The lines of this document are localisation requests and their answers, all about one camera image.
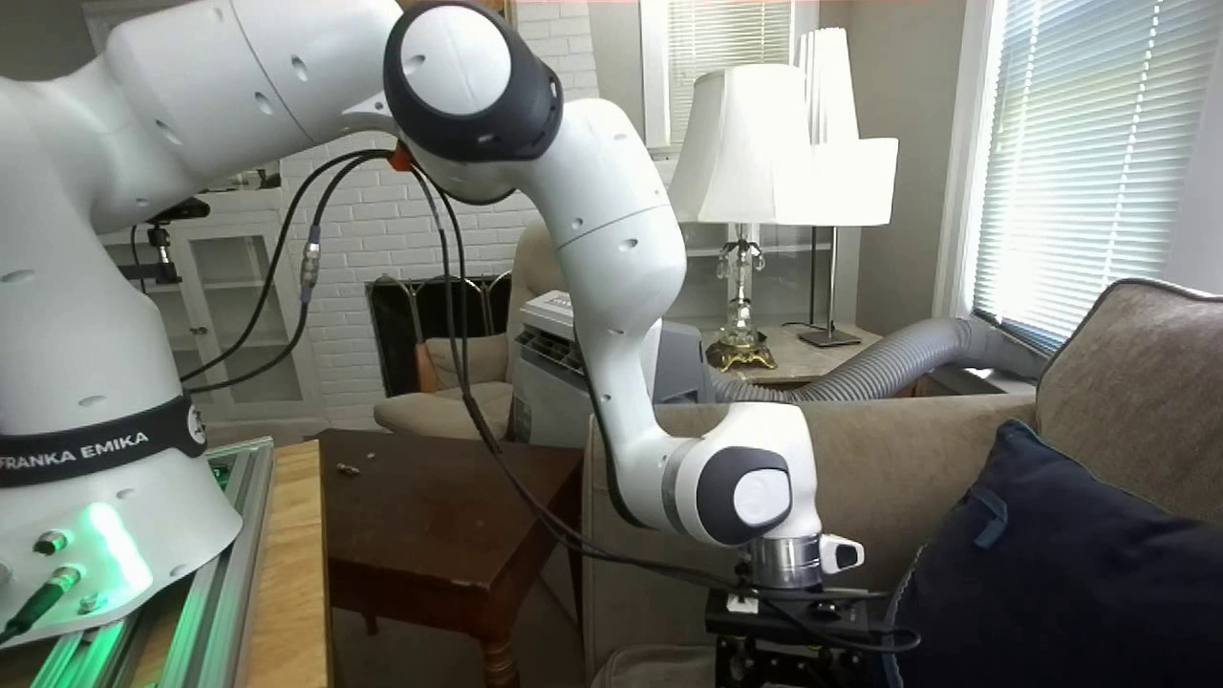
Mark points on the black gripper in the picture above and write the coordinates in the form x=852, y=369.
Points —
x=766, y=668

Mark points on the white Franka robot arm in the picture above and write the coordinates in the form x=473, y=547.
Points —
x=614, y=253

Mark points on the beige fabric sofa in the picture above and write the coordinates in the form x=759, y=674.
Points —
x=790, y=510

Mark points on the navy blue pillow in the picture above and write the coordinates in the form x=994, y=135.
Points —
x=1056, y=574

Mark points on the wooden lamp end table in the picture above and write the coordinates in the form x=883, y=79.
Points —
x=790, y=358

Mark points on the white portable air conditioner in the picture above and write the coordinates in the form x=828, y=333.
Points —
x=549, y=384

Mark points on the dark wooden side table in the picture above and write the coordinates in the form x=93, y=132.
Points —
x=432, y=510

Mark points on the beige armchair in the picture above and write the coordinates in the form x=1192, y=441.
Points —
x=440, y=407

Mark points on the small metal bits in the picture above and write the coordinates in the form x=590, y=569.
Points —
x=344, y=468

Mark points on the light wood robot table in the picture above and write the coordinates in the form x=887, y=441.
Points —
x=289, y=574

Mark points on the black fireplace screen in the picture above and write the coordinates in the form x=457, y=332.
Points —
x=405, y=332

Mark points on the crystal stem lamp white shade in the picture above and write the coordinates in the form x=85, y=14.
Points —
x=740, y=155

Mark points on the thin pole lamp white shade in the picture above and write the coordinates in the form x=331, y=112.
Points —
x=846, y=155

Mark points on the white glass door cabinet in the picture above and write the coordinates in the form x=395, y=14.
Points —
x=242, y=358

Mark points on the white window blind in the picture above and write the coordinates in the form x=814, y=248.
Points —
x=1094, y=155

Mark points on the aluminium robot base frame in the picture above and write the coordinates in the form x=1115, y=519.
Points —
x=233, y=558

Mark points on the black camera on mount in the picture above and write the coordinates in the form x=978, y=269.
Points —
x=157, y=242

